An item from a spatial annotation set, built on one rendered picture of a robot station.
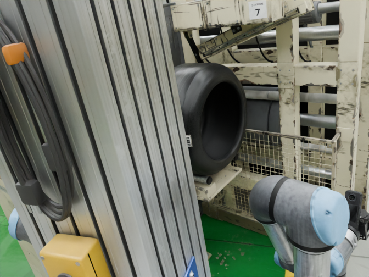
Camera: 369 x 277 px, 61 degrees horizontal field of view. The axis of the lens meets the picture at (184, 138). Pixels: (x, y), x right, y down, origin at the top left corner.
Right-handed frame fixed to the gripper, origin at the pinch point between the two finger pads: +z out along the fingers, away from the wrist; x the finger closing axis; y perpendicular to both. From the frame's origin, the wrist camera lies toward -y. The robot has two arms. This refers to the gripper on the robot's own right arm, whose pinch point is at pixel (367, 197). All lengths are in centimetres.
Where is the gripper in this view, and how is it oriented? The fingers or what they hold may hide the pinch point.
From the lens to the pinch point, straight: 128.3
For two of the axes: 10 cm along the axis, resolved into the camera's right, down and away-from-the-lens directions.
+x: 6.7, 0.6, -7.4
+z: 7.0, -3.9, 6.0
